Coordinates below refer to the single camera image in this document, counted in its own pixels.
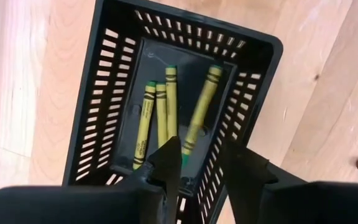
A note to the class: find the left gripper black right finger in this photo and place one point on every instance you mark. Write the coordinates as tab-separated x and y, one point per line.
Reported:
306	205

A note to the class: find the green crayon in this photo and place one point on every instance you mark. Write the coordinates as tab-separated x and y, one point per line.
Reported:
161	115
171	102
202	109
145	124

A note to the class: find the black slotted plastic basket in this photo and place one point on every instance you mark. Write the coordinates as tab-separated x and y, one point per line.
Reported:
191	59

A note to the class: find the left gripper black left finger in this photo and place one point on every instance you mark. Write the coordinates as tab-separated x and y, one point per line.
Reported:
73	205

